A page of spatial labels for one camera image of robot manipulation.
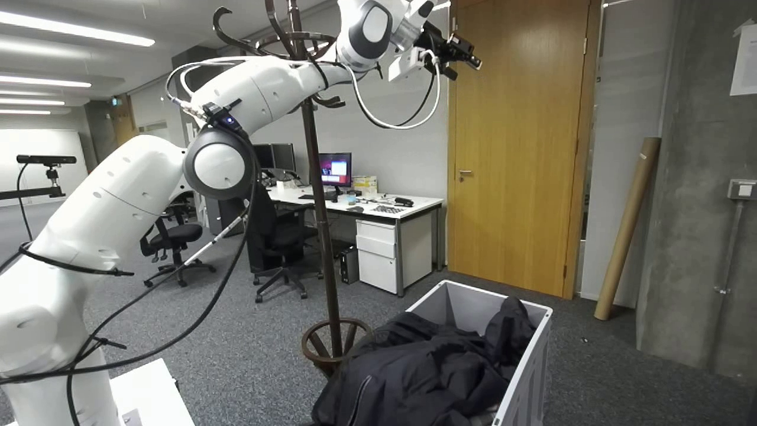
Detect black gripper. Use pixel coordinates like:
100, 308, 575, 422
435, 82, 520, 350
412, 20, 485, 83

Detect black hoodie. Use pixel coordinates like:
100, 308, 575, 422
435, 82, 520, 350
309, 293, 539, 426

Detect dark wooden coat stand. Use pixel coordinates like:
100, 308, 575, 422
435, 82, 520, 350
209, 0, 373, 380

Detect wooden door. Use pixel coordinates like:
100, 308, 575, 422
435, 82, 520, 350
445, 0, 602, 303

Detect lit computer monitor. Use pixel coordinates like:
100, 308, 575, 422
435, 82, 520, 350
316, 150, 354, 192

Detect white desk with drawers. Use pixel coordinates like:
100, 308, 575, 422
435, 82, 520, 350
264, 182, 446, 299

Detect dark computer monitor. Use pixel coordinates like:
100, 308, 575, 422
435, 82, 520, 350
251, 142, 299, 174

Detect long cardboard tube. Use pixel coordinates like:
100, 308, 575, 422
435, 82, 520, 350
591, 136, 664, 324

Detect grey plastic crate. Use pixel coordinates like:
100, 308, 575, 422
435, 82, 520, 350
403, 278, 555, 426

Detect white paper sign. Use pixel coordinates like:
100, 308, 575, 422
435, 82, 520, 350
728, 20, 757, 99

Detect black office chair with armrests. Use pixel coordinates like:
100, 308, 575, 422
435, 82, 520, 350
140, 192, 218, 290

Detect grey conduit pipe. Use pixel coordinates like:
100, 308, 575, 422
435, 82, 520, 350
710, 199, 750, 374

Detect long ceiling light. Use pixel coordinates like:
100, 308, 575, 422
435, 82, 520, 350
0, 96, 68, 110
0, 73, 95, 92
0, 7, 159, 50
0, 106, 67, 120

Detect white robot platform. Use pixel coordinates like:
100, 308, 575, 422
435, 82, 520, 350
107, 357, 197, 426

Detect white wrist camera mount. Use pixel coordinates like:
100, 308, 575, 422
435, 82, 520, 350
385, 0, 435, 83

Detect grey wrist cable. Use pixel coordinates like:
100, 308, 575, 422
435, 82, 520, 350
341, 49, 445, 133

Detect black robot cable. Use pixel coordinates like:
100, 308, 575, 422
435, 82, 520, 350
0, 186, 257, 426

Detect grey wall switch box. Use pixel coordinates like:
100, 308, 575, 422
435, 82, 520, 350
724, 179, 757, 204

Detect black camera on tripod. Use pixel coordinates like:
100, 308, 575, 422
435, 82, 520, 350
5, 151, 81, 201

